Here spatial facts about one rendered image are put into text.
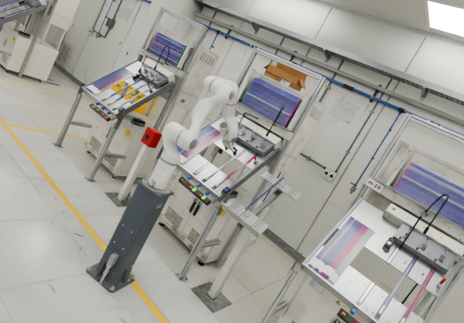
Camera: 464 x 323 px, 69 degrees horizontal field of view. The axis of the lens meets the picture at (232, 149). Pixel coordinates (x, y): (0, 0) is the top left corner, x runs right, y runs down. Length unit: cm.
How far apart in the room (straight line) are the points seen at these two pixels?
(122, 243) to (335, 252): 136
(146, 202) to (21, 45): 471
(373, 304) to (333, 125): 251
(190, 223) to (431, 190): 190
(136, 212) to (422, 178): 186
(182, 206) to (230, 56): 280
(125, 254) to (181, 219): 97
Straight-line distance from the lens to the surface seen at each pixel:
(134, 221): 224
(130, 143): 374
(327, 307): 263
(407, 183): 257
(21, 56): 654
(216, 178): 267
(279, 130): 289
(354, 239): 244
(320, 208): 426
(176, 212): 321
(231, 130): 241
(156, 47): 402
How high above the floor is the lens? 148
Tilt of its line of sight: 9 degrees down
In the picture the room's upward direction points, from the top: 28 degrees clockwise
